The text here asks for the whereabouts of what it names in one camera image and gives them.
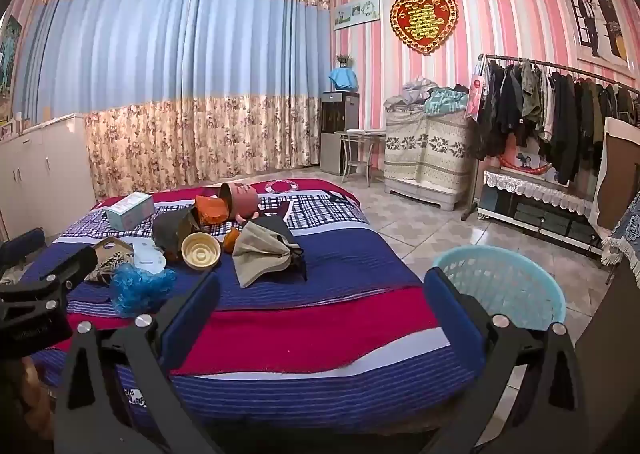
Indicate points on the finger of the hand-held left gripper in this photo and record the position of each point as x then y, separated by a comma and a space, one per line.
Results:
22, 244
70, 261

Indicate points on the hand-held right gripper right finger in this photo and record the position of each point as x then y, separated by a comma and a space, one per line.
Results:
452, 314

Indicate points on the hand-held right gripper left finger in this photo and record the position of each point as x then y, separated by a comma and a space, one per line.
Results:
192, 304

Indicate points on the beige plastic bowl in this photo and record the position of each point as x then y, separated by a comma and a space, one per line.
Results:
200, 254

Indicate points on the light blue plastic basket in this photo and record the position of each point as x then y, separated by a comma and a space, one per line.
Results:
505, 284

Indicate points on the orange fruit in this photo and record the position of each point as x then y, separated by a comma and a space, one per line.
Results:
231, 241

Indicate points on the teal cardboard box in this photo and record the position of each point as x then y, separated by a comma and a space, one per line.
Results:
130, 211

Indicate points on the grey cloth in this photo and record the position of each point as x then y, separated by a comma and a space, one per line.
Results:
260, 254

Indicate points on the orange snack bag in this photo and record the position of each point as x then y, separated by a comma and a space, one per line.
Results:
210, 209

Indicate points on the brown phone case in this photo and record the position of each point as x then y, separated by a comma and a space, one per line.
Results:
102, 270

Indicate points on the crumpled blue plastic bag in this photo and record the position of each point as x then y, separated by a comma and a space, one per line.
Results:
137, 286

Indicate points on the white plastic lid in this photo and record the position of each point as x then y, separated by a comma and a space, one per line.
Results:
147, 259

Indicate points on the dark grey bag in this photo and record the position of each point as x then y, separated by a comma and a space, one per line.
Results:
172, 231

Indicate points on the white cabinet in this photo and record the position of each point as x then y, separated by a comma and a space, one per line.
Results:
45, 169

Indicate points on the pink mug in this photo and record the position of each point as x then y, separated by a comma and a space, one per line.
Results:
245, 199

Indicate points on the low glass door cabinet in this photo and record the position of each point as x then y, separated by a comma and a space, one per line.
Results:
540, 224

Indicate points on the white lace cloth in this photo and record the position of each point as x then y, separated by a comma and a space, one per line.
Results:
535, 189

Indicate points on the red decorative ornament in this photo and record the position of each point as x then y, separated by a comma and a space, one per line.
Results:
520, 164

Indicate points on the patterned cloth covered wardrobe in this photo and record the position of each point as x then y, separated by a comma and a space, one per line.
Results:
430, 149

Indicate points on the blue flower patterned cloth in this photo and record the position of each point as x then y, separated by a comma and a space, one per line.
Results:
627, 229

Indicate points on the small metal side table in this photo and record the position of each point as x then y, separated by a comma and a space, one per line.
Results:
365, 133

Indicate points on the blue floral curtain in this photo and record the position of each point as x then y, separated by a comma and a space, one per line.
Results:
175, 84

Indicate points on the teal patterned garment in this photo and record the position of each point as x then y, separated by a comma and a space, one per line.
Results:
445, 102

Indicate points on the grey water dispenser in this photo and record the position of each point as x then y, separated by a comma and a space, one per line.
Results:
337, 134

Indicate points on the pink hanging packet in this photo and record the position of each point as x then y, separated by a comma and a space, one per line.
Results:
477, 94

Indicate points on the pile of grey clothes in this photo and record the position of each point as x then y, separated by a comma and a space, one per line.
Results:
407, 94

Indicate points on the row of hanging clothes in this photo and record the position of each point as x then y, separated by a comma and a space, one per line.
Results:
560, 114

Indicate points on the metal clothes rack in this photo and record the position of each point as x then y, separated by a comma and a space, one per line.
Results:
550, 65

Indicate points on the small potted plant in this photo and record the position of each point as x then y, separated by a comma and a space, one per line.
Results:
345, 60

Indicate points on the dark wall poster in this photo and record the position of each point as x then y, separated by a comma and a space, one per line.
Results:
10, 59

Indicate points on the red heart wall decoration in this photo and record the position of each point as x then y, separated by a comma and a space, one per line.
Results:
425, 22

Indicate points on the wall picture with clock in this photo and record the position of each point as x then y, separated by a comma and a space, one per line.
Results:
355, 12

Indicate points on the window figure wall poster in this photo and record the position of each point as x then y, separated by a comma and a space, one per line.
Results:
592, 19

